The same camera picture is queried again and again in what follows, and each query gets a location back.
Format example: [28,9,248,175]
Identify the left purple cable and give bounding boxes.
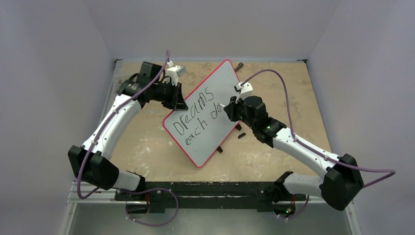
[76,49,171,199]

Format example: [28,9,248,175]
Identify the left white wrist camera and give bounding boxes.
[165,60,186,86]

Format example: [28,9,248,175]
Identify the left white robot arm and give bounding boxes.
[68,60,188,200]

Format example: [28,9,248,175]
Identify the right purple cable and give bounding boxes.
[241,69,396,189]

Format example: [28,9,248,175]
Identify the red framed whiteboard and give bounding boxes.
[162,59,240,167]

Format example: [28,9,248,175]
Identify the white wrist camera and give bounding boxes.
[165,60,186,86]
[234,81,253,103]

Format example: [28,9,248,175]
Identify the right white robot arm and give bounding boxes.
[223,96,364,211]

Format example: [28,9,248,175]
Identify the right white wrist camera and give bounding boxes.
[234,81,253,103]

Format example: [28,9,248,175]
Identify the aluminium frame rail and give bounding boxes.
[66,181,325,205]

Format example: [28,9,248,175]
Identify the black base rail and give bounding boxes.
[115,181,306,213]

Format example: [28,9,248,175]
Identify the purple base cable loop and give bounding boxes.
[124,188,179,227]

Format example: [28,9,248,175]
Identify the dark grey pipe fitting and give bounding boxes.
[235,63,244,70]

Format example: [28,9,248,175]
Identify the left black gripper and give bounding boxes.
[152,80,187,110]

